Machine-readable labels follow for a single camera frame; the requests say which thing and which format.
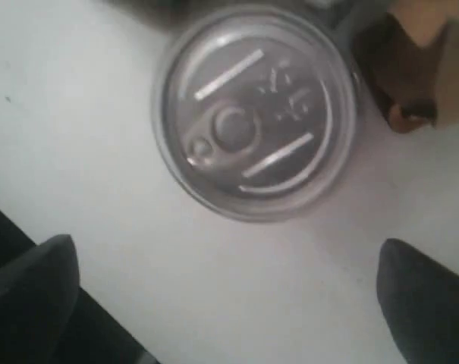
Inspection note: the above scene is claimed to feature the black cylindrical tea can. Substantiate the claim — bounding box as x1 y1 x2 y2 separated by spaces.
152 1 362 222

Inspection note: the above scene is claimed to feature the brown paper shopping bag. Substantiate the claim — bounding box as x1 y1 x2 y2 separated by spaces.
353 1 459 133

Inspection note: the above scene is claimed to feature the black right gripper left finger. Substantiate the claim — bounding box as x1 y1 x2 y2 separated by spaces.
0 234 80 363

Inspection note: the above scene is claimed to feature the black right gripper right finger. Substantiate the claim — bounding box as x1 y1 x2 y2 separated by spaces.
376 238 459 363

